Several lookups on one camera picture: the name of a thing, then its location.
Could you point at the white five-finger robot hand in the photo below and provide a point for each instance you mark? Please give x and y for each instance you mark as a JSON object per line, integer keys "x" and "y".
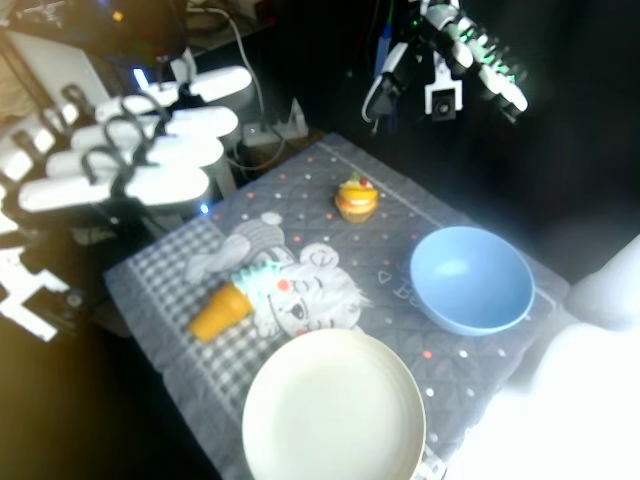
{"x": 492, "y": 75}
{"x": 165, "y": 187}

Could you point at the toy ice cream cone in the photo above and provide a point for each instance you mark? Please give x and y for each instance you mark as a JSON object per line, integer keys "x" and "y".
{"x": 222, "y": 310}

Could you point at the yellow and white blurry object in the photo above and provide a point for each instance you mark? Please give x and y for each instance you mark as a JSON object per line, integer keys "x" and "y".
{"x": 356, "y": 200}

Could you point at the blue bowl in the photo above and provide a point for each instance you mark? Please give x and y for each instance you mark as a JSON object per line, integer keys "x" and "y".
{"x": 470, "y": 285}

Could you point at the cream round plate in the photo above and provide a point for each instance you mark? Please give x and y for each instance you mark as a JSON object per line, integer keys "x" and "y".
{"x": 332, "y": 410}

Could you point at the white power strip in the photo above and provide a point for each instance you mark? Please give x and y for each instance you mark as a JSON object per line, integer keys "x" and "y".
{"x": 265, "y": 135}

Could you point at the white power adapter plug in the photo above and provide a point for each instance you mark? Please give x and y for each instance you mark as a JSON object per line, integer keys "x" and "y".
{"x": 296, "y": 117}

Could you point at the grey quilt with bear print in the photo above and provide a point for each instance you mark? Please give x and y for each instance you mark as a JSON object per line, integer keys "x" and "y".
{"x": 380, "y": 320}

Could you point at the white robot body shell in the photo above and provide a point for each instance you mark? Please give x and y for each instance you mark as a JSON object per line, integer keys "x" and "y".
{"x": 565, "y": 415}

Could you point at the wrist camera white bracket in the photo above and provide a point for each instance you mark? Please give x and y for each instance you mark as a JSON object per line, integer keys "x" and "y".
{"x": 442, "y": 92}
{"x": 30, "y": 300}

